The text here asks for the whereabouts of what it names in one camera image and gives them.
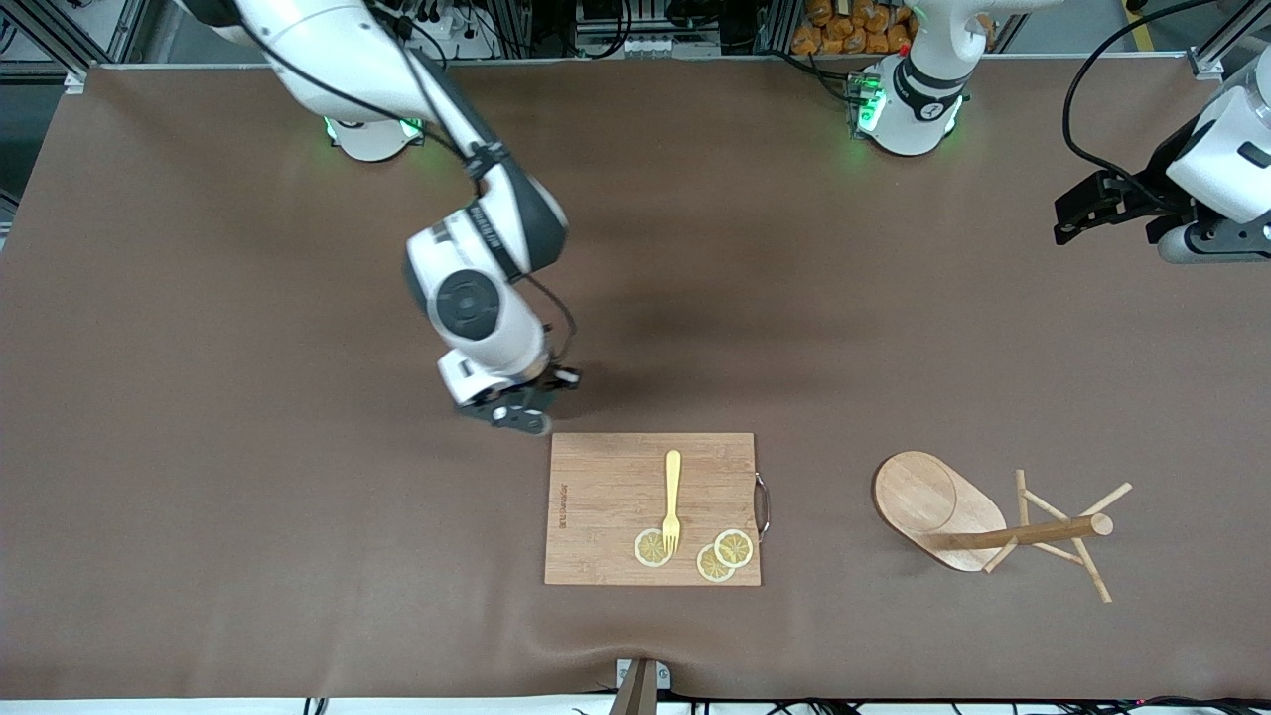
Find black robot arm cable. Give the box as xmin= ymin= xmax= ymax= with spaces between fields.
xmin=233 ymin=0 xmax=579 ymax=373
xmin=1062 ymin=0 xmax=1222 ymax=190

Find brown table cover mat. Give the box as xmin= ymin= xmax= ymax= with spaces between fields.
xmin=0 ymin=55 xmax=1271 ymax=702

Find orange snack packets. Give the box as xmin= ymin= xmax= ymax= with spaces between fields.
xmin=791 ymin=0 xmax=917 ymax=57

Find bamboo cutting board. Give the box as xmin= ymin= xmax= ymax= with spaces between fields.
xmin=544 ymin=432 xmax=771 ymax=587

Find aluminium frame post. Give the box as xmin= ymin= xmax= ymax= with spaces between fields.
xmin=1187 ymin=0 xmax=1271 ymax=80
xmin=0 ymin=0 xmax=90 ymax=95

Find wooden mug tree rack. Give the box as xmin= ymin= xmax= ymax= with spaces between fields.
xmin=872 ymin=451 xmax=1134 ymax=605

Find metal table edge bracket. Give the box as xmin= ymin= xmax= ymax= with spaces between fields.
xmin=608 ymin=657 xmax=672 ymax=715

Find yellow plastic fork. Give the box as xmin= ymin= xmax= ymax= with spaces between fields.
xmin=662 ymin=450 xmax=683 ymax=557

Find white power strip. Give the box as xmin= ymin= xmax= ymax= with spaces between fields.
xmin=412 ymin=0 xmax=497 ymax=63

